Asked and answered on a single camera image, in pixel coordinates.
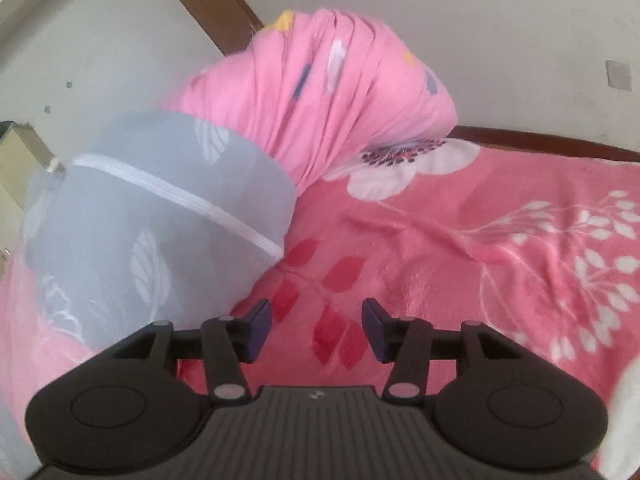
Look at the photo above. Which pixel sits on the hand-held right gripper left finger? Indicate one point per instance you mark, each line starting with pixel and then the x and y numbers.
pixel 260 327

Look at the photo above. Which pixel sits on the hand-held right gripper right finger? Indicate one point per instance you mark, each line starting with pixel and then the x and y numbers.
pixel 375 327

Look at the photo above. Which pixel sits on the pink fleece flower blanket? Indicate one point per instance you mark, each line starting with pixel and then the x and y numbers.
pixel 450 260

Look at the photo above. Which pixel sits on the pink grey floral quilt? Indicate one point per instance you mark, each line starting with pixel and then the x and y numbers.
pixel 150 210

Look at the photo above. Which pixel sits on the beige cabinet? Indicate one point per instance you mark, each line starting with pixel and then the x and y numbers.
pixel 20 170

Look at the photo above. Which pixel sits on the brown wooden bed frame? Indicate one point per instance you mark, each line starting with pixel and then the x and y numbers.
pixel 550 141

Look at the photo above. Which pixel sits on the white wall socket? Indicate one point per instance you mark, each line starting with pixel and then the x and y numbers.
pixel 618 75

